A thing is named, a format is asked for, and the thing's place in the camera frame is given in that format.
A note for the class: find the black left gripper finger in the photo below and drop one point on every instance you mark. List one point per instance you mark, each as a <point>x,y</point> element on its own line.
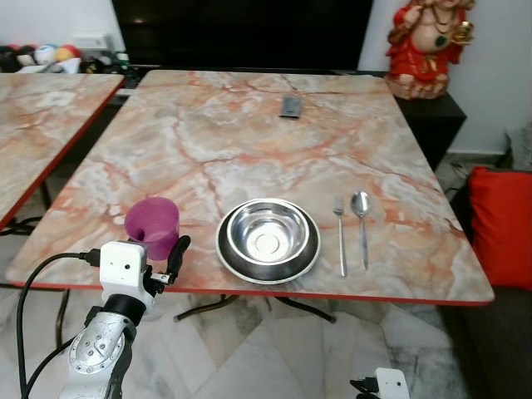
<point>178,256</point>

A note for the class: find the purple plastic cup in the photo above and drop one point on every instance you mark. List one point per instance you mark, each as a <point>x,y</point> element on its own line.
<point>152,223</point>

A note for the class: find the stainless steel plate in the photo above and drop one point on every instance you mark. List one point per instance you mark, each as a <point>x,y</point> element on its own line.
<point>249,271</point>

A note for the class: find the stainless steel bowl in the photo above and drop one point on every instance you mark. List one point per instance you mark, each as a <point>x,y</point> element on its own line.
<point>268,233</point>

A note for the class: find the marble pattern folding table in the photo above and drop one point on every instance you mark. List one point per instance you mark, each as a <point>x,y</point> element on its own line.
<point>249,150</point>

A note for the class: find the red cushion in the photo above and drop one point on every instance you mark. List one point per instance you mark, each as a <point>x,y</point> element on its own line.
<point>503,224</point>

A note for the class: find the stainless steel fork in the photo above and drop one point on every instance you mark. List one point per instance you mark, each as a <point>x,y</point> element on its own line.
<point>341,241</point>

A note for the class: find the dark grey sofa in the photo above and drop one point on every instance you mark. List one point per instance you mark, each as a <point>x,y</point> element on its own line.
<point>490,341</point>

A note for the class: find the small black device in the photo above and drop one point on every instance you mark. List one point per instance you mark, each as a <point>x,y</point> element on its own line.
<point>291,106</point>

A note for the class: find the marble folding table with labels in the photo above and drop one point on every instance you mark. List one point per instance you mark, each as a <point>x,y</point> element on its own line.
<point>41,125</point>

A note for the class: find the stainless steel spoon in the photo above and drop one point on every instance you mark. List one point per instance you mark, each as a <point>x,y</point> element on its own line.
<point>361,204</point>

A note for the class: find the orange and yellow round doll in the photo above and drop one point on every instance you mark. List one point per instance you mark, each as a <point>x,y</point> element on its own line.
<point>67,53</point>

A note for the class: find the black television screen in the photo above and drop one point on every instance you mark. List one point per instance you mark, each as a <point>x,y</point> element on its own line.
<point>241,33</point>

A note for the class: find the white and blue round doll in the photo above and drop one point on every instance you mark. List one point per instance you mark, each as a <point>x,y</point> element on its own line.
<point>46,54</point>

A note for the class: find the black mouse figure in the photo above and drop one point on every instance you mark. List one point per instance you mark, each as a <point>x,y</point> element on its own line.
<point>12,58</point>

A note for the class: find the black side cabinet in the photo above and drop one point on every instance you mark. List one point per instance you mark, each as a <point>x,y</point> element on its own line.
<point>436,125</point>

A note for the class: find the red seated statue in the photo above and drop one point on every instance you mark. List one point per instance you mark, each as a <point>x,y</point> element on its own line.
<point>428,50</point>

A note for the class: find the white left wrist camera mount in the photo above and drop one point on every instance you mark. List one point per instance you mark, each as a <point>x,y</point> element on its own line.
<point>121,266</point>

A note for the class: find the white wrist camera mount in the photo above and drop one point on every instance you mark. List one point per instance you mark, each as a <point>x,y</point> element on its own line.
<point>391,384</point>
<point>121,266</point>

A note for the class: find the white wall socket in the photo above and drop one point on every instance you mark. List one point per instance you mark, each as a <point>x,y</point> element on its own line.
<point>90,42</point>

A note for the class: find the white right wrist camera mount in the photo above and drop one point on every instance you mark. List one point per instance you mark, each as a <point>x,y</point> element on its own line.
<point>391,384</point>

